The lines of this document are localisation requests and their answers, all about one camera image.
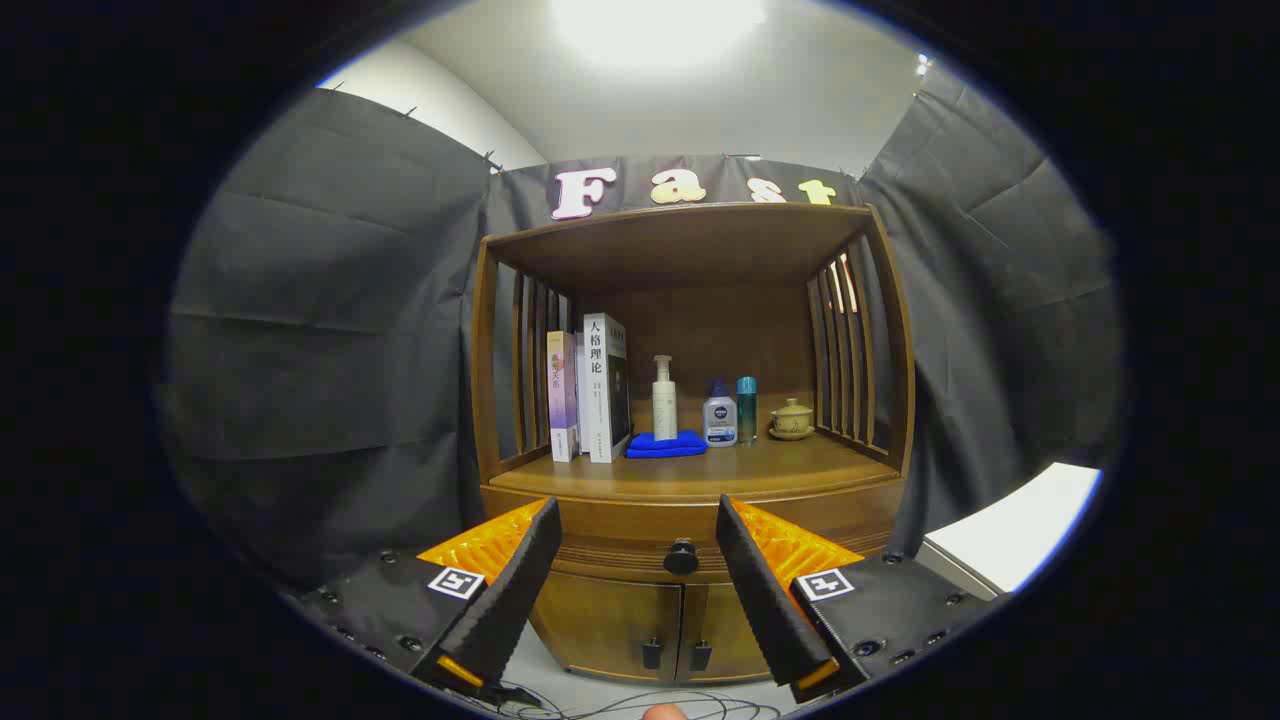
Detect white appliance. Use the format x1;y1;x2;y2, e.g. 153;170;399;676
915;462;1103;601

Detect brown wooden cabinet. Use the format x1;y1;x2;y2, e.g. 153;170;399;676
470;203;916;686

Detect thick white book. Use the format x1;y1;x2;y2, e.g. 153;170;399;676
582;313;632;464

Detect blue folded cloth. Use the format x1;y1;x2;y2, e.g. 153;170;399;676
626;430;708;459

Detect wooden cabinet door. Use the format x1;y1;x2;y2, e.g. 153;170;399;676
680;583;771;683
530;575;684;681

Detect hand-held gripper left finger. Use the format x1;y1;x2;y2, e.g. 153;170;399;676
300;497;563;706

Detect wooden drawer with black knob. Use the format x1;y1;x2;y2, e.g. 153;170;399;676
480;485;906;586

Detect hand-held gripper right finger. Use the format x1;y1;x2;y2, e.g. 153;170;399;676
715;494;1006;704

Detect ceiling light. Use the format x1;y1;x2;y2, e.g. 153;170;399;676
548;0;769;66

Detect black backdrop cloth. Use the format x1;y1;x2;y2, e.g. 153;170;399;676
160;65;1126;591

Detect pink purple book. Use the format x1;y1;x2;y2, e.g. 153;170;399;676
546;331;581;463

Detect wooden cabinet countertop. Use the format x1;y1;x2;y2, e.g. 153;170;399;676
488;432;901;501

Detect white bottle with blue pump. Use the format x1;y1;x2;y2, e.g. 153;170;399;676
702;378;739;448

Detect black floor cables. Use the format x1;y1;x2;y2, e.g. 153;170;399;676
480;685;791;720

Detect beige lidded teacup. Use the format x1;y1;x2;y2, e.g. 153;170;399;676
769;398;815;441

